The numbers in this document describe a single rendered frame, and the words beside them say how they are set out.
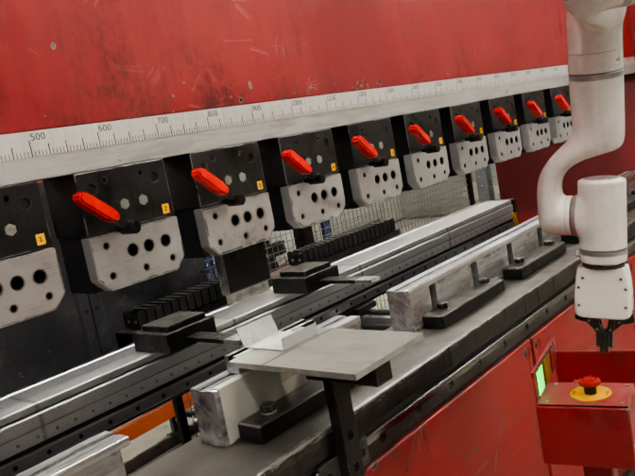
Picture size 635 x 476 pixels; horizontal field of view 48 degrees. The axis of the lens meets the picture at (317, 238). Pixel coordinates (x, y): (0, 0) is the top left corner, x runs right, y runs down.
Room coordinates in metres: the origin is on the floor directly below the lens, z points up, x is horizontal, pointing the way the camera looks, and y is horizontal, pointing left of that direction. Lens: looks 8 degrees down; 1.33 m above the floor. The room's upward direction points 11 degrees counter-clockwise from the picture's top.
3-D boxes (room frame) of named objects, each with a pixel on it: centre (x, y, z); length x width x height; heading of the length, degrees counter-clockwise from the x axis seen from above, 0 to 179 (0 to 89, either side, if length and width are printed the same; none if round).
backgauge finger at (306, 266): (1.62, -0.01, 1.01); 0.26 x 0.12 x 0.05; 49
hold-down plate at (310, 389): (1.20, 0.06, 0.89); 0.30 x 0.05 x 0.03; 139
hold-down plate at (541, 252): (1.92, -0.58, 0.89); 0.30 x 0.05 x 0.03; 139
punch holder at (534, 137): (2.09, -0.65, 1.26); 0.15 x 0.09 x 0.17; 139
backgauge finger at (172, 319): (1.32, 0.25, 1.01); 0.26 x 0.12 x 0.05; 49
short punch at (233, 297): (1.21, 0.13, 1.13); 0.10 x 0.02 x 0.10; 139
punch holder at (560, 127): (2.24, -0.78, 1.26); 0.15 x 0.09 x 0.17; 139
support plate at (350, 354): (1.11, 0.02, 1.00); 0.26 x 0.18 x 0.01; 49
